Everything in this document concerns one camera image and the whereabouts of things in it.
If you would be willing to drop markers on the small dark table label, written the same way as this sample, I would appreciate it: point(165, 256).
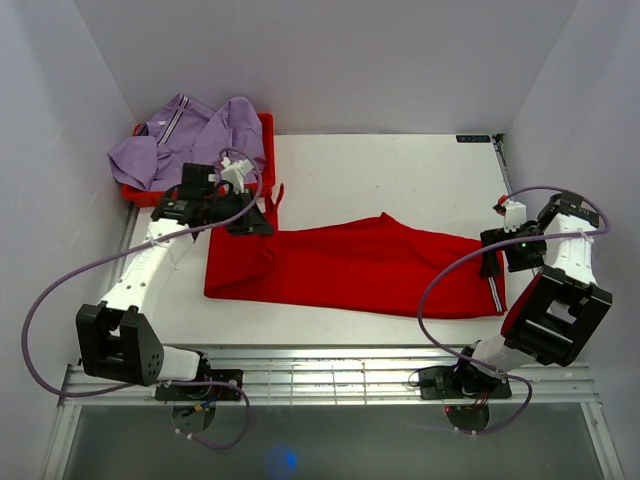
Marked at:
point(473, 138)

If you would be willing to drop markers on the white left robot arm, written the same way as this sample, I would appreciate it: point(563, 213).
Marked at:
point(116, 338)

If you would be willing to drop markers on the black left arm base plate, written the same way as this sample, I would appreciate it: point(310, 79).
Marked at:
point(201, 394)

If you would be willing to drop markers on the red trousers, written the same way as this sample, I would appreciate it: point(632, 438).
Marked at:
point(375, 265)

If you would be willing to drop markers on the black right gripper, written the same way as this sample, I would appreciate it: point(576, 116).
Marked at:
point(515, 264)

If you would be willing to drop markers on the aluminium side table rail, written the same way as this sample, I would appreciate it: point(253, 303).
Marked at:
point(498, 144)

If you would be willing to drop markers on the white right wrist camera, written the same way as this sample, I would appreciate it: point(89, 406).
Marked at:
point(514, 214)

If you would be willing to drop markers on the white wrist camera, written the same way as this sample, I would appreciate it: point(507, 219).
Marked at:
point(234, 172)
point(514, 214)

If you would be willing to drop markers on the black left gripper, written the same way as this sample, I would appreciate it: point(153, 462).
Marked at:
point(256, 225)

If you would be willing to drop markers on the purple shirt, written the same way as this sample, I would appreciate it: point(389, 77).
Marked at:
point(186, 131)

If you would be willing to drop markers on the aluminium table edge rail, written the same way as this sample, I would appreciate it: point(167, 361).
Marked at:
point(377, 376)

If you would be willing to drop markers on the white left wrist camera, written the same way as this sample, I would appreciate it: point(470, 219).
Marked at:
point(234, 172)

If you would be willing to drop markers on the red plastic bin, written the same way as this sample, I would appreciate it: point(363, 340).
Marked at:
point(144, 199)

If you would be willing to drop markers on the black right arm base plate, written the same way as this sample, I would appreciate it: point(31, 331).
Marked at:
point(449, 382)

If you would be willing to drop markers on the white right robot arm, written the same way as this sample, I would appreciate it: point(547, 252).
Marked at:
point(558, 312)

